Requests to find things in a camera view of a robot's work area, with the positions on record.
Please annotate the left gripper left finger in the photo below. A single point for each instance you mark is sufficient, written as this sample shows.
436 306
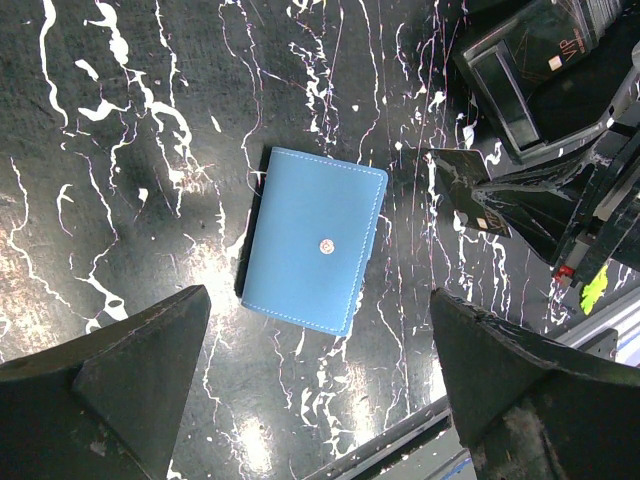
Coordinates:
106 405

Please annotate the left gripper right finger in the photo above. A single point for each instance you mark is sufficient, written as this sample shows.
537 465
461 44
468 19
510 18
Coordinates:
527 407

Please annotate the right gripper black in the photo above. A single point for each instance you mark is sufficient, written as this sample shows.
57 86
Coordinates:
605 172

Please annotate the black VIP credit card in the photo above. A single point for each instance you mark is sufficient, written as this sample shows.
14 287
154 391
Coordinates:
461 171

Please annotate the blue card holder wallet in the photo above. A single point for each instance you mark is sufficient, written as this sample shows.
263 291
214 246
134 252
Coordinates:
313 237

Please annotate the black card box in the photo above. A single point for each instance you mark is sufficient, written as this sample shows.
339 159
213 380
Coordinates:
550 75

